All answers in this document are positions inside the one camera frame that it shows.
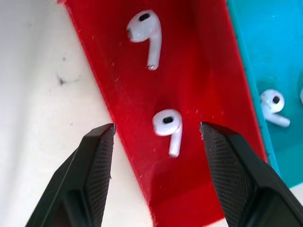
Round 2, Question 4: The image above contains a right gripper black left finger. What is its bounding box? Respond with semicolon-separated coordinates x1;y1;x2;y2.
26;123;116;227

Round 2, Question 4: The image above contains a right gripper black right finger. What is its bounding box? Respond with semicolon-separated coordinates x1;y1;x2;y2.
200;122;303;227

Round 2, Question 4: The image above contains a red plastic tray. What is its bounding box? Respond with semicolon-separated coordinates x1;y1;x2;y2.
57;0;268;225

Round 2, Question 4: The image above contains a teal plastic tray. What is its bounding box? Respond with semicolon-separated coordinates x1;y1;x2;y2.
227;0;303;189

